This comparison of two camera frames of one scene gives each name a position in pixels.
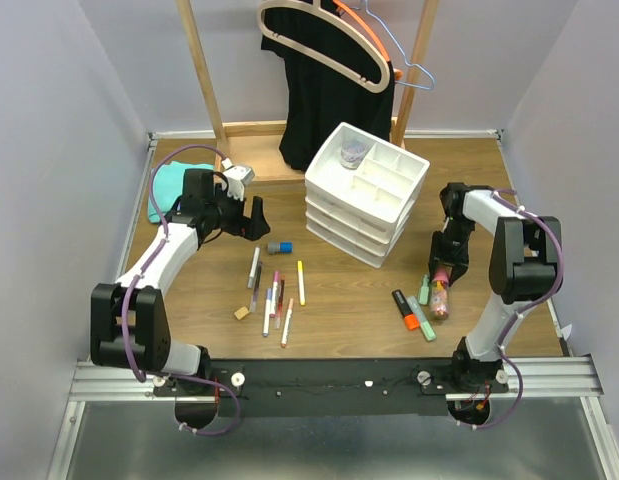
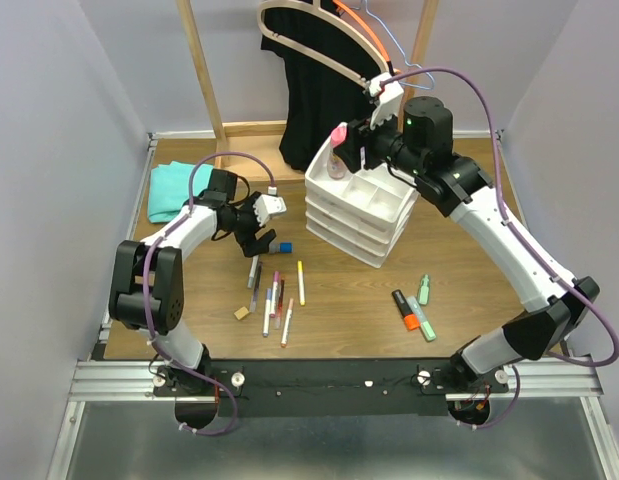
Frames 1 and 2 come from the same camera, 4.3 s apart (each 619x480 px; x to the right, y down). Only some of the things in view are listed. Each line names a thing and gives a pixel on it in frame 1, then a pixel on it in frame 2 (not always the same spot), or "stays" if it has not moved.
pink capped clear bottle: [440, 289] -> [336, 167]
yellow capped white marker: [301, 283] stays
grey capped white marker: [254, 267] stays
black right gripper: [459, 261] -> [348, 152]
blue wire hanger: [402, 50] stays
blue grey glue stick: [280, 248] stays
